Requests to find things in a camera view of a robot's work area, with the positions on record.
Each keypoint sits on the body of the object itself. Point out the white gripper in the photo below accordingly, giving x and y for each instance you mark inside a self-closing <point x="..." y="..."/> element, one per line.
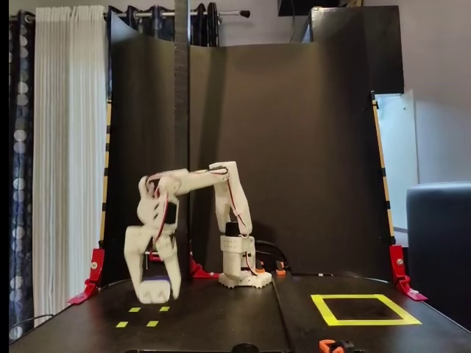
<point x="135" y="245"/>

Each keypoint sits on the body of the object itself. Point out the blue charger plug block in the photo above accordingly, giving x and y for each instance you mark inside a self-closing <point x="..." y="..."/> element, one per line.
<point x="154" y="294"/>

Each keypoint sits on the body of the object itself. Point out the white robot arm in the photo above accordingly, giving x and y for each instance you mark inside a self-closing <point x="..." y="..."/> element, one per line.
<point x="228" y="191"/>

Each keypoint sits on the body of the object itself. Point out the red metal c-clamp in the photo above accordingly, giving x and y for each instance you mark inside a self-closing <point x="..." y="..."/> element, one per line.
<point x="152" y="254"/>

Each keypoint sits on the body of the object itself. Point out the small yellow tape marker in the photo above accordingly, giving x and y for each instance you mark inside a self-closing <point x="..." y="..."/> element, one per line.
<point x="121" y="324"/>
<point x="134" y="309"/>
<point x="164" y="308"/>
<point x="152" y="324"/>

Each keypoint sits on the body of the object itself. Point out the orange black bar clamp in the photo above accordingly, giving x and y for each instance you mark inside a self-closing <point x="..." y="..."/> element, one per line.
<point x="325" y="346"/>
<point x="280" y="271"/>
<point x="260" y="271"/>

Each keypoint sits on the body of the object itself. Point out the black round knob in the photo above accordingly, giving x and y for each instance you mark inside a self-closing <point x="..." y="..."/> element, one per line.
<point x="246" y="348"/>

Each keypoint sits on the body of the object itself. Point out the yellow black striped stick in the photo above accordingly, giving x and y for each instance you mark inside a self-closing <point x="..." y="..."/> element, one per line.
<point x="382" y="165"/>
<point x="107" y="139"/>

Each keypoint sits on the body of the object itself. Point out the white pleated curtain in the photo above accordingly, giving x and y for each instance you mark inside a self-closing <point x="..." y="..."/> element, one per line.
<point x="66" y="147"/>

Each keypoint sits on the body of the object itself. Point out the black upright pole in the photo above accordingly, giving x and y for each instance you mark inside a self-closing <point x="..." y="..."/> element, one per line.
<point x="182" y="92"/>

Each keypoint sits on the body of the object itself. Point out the dark dotted curtain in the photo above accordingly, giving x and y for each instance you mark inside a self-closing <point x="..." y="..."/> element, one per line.
<point x="20" y="147"/>

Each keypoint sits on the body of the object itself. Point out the black backdrop board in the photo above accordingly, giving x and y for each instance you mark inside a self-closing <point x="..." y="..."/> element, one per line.
<point x="312" y="147"/>

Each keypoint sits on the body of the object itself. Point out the yellow tape square outline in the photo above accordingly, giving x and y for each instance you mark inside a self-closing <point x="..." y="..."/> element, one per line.
<point x="368" y="322"/>

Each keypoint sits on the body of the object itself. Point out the black curtain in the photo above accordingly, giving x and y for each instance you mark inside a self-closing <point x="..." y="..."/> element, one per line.
<point x="206" y="25"/>

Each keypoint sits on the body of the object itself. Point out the metal curtain rod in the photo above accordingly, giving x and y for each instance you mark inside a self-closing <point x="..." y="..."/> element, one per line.
<point x="232" y="13"/>

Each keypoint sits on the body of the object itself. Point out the red base bracket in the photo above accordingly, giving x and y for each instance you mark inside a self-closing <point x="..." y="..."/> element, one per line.
<point x="200" y="273"/>

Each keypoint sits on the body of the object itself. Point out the red corner bracket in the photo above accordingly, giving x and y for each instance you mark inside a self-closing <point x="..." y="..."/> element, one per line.
<point x="397" y="264"/>
<point x="96" y="264"/>

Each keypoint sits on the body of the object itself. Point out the dark wall screen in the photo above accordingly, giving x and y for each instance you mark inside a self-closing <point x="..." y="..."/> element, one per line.
<point x="320" y="6"/>

